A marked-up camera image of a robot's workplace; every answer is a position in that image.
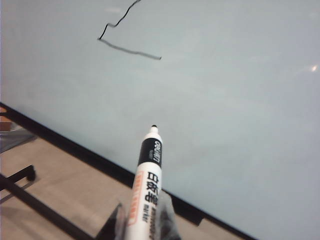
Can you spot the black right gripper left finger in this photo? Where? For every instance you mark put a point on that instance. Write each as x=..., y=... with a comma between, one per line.
x=115, y=225

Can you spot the black whiteboard bottom rail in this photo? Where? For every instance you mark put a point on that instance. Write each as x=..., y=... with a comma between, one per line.
x=75, y=149

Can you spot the large white whiteboard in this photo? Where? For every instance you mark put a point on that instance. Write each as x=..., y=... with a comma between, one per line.
x=212, y=100

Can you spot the black wheeled stand base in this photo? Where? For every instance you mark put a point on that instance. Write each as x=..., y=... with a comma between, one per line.
x=37, y=202

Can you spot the brown wooden shelf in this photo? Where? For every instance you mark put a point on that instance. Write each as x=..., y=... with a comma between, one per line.
x=5, y=126

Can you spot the white black whiteboard marker pen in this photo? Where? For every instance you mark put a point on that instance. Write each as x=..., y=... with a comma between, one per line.
x=150, y=175

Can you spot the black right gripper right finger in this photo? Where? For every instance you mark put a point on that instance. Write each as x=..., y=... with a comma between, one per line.
x=168, y=220

